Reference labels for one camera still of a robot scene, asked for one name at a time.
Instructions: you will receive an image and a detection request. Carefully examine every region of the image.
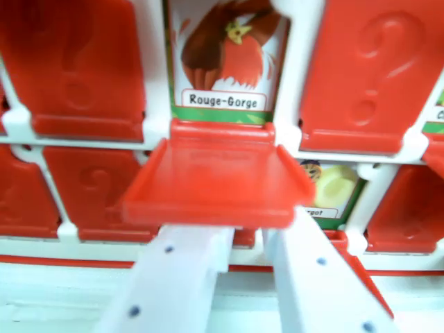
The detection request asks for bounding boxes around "red flap of brown animal card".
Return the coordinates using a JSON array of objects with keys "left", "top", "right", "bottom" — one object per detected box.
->
[{"left": 232, "top": 228, "right": 257, "bottom": 249}]

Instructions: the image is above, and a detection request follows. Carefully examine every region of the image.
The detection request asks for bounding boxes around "escargot picture card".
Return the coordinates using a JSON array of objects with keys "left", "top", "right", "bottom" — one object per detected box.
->
[{"left": 298, "top": 158, "right": 367, "bottom": 230}]

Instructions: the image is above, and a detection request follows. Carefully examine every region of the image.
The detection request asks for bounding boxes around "red flap of Rouge-Gorge card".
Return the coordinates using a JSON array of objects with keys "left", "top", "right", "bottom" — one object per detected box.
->
[{"left": 121, "top": 121, "right": 316, "bottom": 230}]

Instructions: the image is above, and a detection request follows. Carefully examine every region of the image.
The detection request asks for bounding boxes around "red and white game board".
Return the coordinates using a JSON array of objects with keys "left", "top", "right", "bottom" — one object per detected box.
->
[{"left": 0, "top": 0, "right": 444, "bottom": 278}]

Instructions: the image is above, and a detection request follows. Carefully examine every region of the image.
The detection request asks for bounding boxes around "Rouge-Gorge picture card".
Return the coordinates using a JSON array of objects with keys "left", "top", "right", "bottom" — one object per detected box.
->
[{"left": 162, "top": 0, "right": 291, "bottom": 124}]

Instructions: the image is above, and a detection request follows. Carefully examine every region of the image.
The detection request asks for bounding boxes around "red flap of escargot card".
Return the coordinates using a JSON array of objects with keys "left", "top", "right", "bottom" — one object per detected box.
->
[{"left": 324, "top": 230, "right": 395, "bottom": 321}]

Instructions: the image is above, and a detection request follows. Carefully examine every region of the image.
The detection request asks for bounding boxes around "red question mark flap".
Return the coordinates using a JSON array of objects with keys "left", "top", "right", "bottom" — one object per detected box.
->
[
  {"left": 0, "top": 143, "right": 62, "bottom": 239},
  {"left": 42, "top": 145, "right": 161, "bottom": 244},
  {"left": 0, "top": 0, "right": 147, "bottom": 144},
  {"left": 364, "top": 164, "right": 444, "bottom": 254},
  {"left": 298, "top": 0, "right": 444, "bottom": 156}
]

